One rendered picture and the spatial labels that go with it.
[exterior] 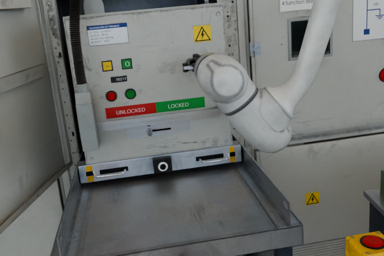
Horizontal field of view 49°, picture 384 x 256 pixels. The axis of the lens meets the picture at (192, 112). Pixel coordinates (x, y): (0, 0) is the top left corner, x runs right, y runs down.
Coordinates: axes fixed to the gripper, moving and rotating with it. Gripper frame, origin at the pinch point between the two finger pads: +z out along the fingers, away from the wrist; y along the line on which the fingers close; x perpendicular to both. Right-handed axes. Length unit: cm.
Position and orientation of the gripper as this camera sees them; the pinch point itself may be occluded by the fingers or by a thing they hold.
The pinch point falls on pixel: (197, 59)
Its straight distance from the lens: 131.6
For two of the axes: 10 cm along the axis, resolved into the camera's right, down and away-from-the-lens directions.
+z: -1.5, -2.4, 9.6
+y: 9.8, -1.2, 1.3
